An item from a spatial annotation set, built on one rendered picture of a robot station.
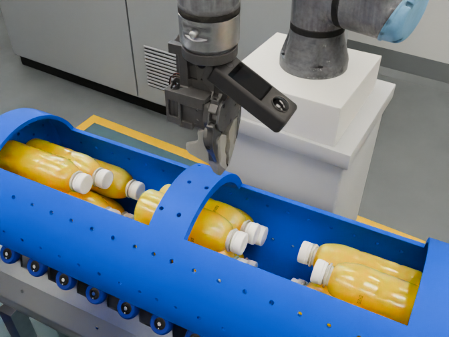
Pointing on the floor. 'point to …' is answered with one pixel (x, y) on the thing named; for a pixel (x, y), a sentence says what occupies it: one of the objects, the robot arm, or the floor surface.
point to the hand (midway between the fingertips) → (224, 168)
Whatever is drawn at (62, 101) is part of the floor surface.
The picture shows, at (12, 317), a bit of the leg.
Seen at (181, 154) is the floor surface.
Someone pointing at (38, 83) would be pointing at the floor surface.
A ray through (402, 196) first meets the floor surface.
